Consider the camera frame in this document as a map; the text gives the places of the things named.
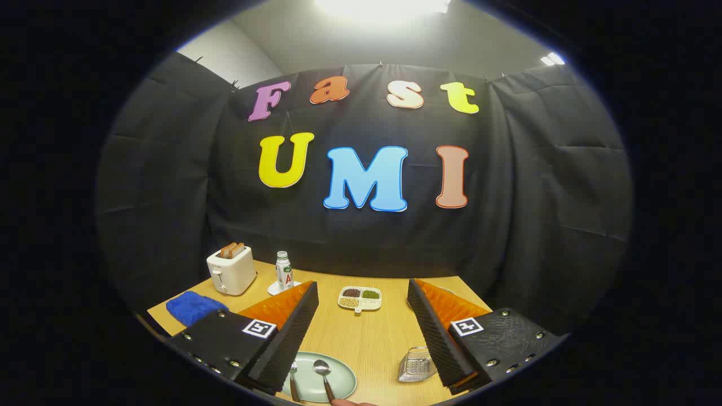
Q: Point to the toast slice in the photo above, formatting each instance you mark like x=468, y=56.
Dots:
x=239, y=248
x=227, y=250

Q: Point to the pale green plate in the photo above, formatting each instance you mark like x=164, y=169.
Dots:
x=341, y=380

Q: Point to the white drink bottle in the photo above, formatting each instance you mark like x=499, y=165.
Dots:
x=284, y=270

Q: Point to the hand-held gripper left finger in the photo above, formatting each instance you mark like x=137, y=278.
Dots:
x=293, y=332

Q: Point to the white toaster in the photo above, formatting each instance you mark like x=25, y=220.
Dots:
x=234, y=273

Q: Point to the blue cloth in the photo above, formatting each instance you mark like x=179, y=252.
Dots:
x=192, y=307

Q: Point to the white divided grain dish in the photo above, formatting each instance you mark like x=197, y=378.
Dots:
x=366, y=305

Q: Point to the ceiling light panel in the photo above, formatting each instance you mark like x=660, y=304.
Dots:
x=383, y=5
x=553, y=58

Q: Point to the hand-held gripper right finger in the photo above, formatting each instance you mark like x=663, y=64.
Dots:
x=434, y=332

